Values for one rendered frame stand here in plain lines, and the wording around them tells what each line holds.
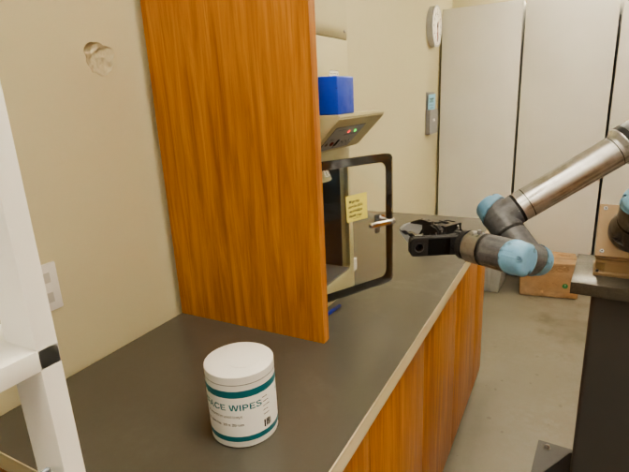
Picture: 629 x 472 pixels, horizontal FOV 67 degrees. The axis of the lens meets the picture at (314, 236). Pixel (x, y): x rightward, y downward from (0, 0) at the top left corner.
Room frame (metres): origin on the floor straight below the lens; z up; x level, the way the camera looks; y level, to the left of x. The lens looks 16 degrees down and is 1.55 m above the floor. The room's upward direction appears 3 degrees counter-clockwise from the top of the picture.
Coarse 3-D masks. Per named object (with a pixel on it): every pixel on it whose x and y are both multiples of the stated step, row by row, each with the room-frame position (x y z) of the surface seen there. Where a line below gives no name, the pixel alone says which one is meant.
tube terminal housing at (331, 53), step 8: (320, 40) 1.35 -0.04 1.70; (328, 40) 1.39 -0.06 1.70; (336, 40) 1.44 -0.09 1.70; (344, 40) 1.49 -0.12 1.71; (320, 48) 1.35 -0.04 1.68; (328, 48) 1.39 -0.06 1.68; (336, 48) 1.43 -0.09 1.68; (344, 48) 1.48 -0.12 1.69; (320, 56) 1.35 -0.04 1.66; (328, 56) 1.39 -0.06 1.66; (336, 56) 1.43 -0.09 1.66; (344, 56) 1.48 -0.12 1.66; (320, 64) 1.34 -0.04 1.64; (328, 64) 1.38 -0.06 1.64; (336, 64) 1.43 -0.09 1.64; (344, 64) 1.48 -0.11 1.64; (320, 72) 1.34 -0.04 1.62; (328, 72) 1.38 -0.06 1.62; (344, 72) 1.48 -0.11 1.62; (328, 152) 1.37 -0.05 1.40; (336, 152) 1.41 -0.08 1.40; (344, 152) 1.47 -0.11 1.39; (328, 160) 1.36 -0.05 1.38; (328, 304) 1.33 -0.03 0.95
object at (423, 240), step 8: (408, 240) 1.09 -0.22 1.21; (416, 240) 1.07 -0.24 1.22; (424, 240) 1.07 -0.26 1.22; (432, 240) 1.07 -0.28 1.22; (440, 240) 1.07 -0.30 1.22; (448, 240) 1.07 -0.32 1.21; (408, 248) 1.09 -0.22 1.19; (416, 248) 1.07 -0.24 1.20; (424, 248) 1.07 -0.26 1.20; (432, 248) 1.07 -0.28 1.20; (440, 248) 1.07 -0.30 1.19; (448, 248) 1.07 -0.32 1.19; (416, 256) 1.07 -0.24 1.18
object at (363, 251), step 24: (336, 168) 1.28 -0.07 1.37; (360, 168) 1.32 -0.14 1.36; (384, 168) 1.37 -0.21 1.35; (336, 192) 1.28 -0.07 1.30; (360, 192) 1.32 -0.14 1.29; (384, 192) 1.37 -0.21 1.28; (336, 216) 1.27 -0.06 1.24; (336, 240) 1.27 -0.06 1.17; (360, 240) 1.32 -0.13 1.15; (384, 240) 1.37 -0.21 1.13; (336, 264) 1.27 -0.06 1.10; (360, 264) 1.32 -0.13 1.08; (384, 264) 1.37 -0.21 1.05; (336, 288) 1.27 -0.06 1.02; (360, 288) 1.32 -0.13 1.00
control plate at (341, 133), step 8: (336, 128) 1.21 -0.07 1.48; (344, 128) 1.26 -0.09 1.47; (352, 128) 1.31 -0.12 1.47; (360, 128) 1.38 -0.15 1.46; (336, 136) 1.25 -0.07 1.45; (344, 136) 1.31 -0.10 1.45; (352, 136) 1.37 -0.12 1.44; (328, 144) 1.26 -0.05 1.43; (336, 144) 1.32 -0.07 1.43; (344, 144) 1.38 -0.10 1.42
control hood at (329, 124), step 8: (360, 112) 1.29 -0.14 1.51; (368, 112) 1.33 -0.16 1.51; (376, 112) 1.39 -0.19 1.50; (320, 120) 1.19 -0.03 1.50; (328, 120) 1.18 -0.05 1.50; (336, 120) 1.17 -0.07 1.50; (344, 120) 1.21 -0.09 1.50; (352, 120) 1.26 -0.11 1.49; (360, 120) 1.31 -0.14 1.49; (368, 120) 1.37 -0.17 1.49; (376, 120) 1.44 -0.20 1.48; (320, 128) 1.19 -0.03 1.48; (328, 128) 1.18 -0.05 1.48; (368, 128) 1.44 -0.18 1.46; (320, 136) 1.19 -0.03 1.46; (328, 136) 1.20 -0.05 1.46; (360, 136) 1.45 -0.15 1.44; (352, 144) 1.45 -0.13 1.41
